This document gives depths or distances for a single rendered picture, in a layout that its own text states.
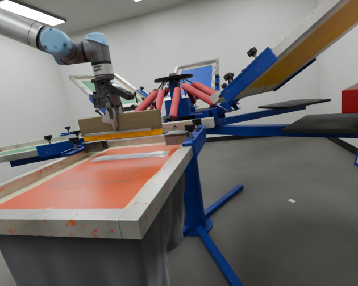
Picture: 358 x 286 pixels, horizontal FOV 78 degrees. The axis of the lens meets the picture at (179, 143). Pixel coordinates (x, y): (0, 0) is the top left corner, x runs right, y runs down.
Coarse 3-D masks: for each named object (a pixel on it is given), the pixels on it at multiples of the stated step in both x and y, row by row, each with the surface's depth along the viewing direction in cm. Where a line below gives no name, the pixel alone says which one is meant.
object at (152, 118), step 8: (128, 112) 86; (136, 112) 84; (144, 112) 84; (152, 112) 83; (80, 120) 91; (88, 120) 90; (96, 120) 90; (120, 120) 87; (128, 120) 86; (136, 120) 85; (144, 120) 84; (152, 120) 83; (160, 120) 85; (80, 128) 92; (88, 128) 91; (96, 128) 90; (104, 128) 89; (112, 128) 89; (120, 128) 88; (128, 128) 87; (136, 128) 86; (152, 128) 84
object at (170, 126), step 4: (184, 120) 119; (188, 120) 116; (204, 120) 112; (208, 120) 112; (212, 120) 111; (164, 124) 118; (168, 124) 117; (172, 124) 117; (176, 124) 116; (180, 124) 116; (184, 124) 115; (204, 124) 113; (208, 124) 112; (212, 124) 112; (168, 128) 118; (172, 128) 117; (176, 128) 117; (180, 128) 116; (184, 128) 116; (164, 132) 119
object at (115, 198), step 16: (128, 160) 88; (144, 160) 85; (160, 160) 82; (144, 176) 67; (80, 192) 62; (96, 192) 60; (112, 192) 58; (128, 192) 57; (64, 208) 53; (80, 208) 52; (96, 208) 51; (112, 208) 50
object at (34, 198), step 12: (96, 156) 105; (72, 168) 89; (48, 180) 78; (24, 192) 69; (36, 192) 67; (48, 192) 66; (60, 192) 64; (72, 192) 63; (0, 204) 62; (12, 204) 61; (24, 204) 59; (36, 204) 58; (48, 204) 57
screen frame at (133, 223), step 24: (120, 144) 119; (48, 168) 85; (168, 168) 60; (0, 192) 67; (144, 192) 47; (168, 192) 52; (0, 216) 46; (24, 216) 44; (48, 216) 43; (72, 216) 41; (96, 216) 40; (120, 216) 39; (144, 216) 39
